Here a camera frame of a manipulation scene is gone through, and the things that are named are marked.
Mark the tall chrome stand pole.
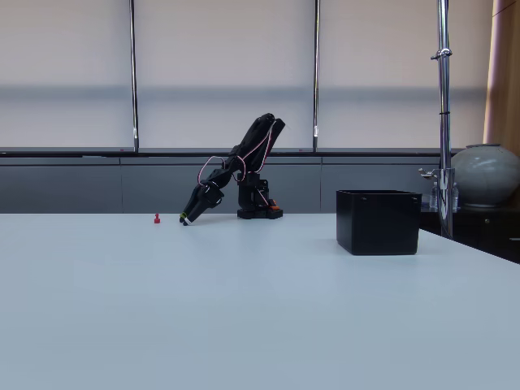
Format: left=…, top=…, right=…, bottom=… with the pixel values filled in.
left=436, top=0, right=455, bottom=239

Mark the black clamp with orange knob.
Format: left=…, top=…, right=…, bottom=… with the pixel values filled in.
left=264, top=198, right=284, bottom=220

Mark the dark window sill ledge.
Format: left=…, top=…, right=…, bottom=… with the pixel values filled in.
left=0, top=146, right=468, bottom=159

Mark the chrome wingnut pole clamp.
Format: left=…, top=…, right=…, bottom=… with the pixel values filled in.
left=418, top=167, right=457, bottom=193

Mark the metal window post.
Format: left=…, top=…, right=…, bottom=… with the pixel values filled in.
left=312, top=0, right=323, bottom=154
left=128, top=0, right=141, bottom=154

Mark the dark low cabinet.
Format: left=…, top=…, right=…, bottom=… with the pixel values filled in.
left=418, top=202, right=520, bottom=265

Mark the brown wooden wall panel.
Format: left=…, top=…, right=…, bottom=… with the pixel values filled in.
left=482, top=0, right=520, bottom=148

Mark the black open box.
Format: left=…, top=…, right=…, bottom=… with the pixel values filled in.
left=336, top=189, right=422, bottom=257

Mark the red white black servo cable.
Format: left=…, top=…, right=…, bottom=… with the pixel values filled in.
left=197, top=155, right=226, bottom=189
left=253, top=184, right=275, bottom=210
left=232, top=118, right=279, bottom=184

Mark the grey wall panel cover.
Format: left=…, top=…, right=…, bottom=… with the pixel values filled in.
left=0, top=156, right=453, bottom=215

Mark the white roller blind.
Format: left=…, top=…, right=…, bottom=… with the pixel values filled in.
left=137, top=0, right=315, bottom=150
left=0, top=0, right=132, bottom=150
left=320, top=0, right=489, bottom=150

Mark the grey round ceramic vase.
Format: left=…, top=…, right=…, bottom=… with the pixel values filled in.
left=449, top=142, right=520, bottom=210

